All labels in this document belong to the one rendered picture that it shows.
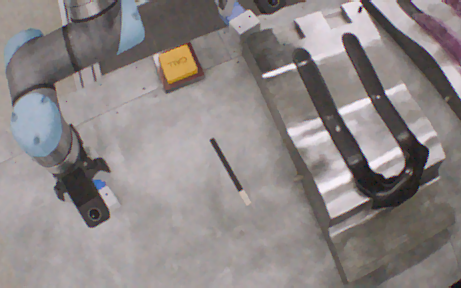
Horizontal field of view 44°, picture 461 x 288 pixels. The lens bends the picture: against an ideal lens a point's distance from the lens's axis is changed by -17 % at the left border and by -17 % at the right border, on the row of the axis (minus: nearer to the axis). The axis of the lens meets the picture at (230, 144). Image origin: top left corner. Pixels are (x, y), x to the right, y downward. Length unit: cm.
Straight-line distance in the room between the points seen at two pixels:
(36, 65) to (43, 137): 12
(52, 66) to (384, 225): 67
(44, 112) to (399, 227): 70
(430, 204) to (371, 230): 14
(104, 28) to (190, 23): 117
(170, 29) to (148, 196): 85
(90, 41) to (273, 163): 53
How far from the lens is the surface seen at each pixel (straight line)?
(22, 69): 87
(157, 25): 201
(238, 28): 128
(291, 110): 119
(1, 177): 134
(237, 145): 126
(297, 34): 127
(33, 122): 81
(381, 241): 119
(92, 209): 98
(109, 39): 86
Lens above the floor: 202
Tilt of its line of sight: 75 degrees down
